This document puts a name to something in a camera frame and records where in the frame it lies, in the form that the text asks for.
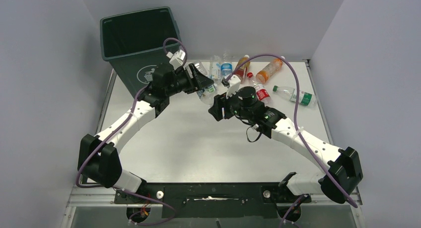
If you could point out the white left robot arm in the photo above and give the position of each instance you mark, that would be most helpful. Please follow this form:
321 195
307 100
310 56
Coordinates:
99 155

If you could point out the brown tea bottle red label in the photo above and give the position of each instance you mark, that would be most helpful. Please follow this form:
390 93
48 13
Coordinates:
242 71

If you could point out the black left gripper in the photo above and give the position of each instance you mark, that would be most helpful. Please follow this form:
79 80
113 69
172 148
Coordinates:
201 81

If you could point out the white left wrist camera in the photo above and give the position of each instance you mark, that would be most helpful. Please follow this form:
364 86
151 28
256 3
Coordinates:
177 59

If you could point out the orange juice bottle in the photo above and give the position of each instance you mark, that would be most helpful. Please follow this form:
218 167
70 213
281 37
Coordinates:
269 70

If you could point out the aluminium frame rail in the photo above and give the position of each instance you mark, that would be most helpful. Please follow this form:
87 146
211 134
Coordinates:
108 208

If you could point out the clear bottle blue green label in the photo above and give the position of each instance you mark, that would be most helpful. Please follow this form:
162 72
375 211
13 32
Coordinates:
207 94

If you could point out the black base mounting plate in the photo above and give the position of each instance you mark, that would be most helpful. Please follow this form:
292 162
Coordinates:
223 200

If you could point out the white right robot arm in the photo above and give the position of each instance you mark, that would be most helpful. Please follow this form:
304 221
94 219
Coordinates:
340 169

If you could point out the clear bottle red cap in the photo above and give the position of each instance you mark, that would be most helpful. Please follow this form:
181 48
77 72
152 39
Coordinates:
261 92

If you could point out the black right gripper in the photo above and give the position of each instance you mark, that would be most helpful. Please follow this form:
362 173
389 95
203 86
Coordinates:
222 102

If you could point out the clear bottle green cap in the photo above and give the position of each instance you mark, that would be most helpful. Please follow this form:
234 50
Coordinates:
293 95

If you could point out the dark green trash bin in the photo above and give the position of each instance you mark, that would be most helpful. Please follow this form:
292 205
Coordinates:
132 43

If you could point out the white blue label bottle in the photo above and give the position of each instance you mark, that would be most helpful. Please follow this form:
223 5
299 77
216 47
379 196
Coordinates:
215 70

